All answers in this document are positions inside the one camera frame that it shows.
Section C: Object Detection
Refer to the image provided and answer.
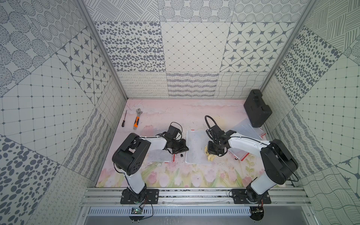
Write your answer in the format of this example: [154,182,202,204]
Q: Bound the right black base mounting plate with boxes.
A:
[229,188,272,204]

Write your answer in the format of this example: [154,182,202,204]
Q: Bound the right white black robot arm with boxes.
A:
[204,115,299,203]

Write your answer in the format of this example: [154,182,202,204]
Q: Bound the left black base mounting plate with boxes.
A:
[121,188,159,204]

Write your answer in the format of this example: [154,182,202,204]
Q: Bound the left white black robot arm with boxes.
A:
[112,125,189,203]

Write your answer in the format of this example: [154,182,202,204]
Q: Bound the orange handled adjustable wrench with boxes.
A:
[133,108,143,130]

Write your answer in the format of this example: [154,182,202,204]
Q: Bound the aluminium mounting rail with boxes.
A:
[80,187,310,207]

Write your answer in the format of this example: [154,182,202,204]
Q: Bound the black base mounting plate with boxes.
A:
[121,188,159,204]
[229,188,272,204]

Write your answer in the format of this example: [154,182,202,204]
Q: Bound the clear mesh document bag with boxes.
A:
[228,136,270,158]
[231,119,266,140]
[185,130,211,165]

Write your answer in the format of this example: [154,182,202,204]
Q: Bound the dark slim screwdriver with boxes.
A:
[121,110,127,127]

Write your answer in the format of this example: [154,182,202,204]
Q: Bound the yellow microfiber cloth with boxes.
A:
[204,146,216,162]

